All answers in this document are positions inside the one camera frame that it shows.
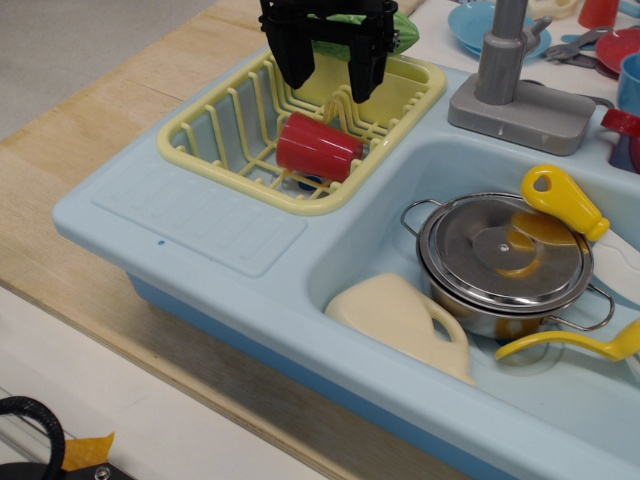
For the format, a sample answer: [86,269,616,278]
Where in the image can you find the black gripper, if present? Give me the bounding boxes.
[259,0,399,104]

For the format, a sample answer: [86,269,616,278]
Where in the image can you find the red plastic cup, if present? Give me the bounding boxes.
[276,112,364,182]

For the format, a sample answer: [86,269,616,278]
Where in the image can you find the orange plastic cup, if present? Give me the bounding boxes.
[578,0,619,28]

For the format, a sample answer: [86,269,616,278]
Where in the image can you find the blue plastic cup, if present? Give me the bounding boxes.
[617,53,640,116]

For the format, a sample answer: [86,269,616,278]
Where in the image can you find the green bitter gourd toy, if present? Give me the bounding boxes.
[312,11,420,61]

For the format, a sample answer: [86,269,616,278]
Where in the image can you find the yellow dish rack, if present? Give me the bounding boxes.
[156,50,447,215]

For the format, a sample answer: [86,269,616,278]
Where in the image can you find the blue plastic plate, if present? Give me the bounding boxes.
[448,1,551,60]

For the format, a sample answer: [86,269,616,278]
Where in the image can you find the grey toy faucet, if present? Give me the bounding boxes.
[448,1,595,156]

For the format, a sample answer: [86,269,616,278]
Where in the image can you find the light blue toy sink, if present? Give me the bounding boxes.
[53,51,639,479]

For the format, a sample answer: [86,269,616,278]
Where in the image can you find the cream toy item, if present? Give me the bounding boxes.
[527,0,580,20]

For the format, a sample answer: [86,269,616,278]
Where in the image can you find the grey plastic fork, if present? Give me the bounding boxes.
[544,27,613,61]

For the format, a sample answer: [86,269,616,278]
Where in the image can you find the cream plastic jug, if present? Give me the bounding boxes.
[325,273,476,386]

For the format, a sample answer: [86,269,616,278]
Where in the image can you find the steel pot with lid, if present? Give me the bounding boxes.
[400,192,616,340]

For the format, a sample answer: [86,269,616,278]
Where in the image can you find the red plastic plate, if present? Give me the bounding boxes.
[595,27,640,75]

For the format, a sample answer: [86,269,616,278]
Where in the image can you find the wooden board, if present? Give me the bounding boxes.
[1,1,458,479]

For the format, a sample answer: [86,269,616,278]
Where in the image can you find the red pot in corner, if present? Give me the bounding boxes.
[601,108,639,174]

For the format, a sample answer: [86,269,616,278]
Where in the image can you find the yellow plastic ladle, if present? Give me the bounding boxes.
[495,320,639,362]

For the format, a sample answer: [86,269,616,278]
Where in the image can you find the yellow tape piece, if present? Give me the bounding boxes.
[62,432,115,472]

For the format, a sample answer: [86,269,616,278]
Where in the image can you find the black device base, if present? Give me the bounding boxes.
[1,462,133,480]

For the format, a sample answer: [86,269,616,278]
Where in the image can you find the yellow handled toy knife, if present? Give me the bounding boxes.
[520,165,639,305]

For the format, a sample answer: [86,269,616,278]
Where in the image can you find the black braided cable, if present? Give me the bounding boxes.
[0,396,67,480]

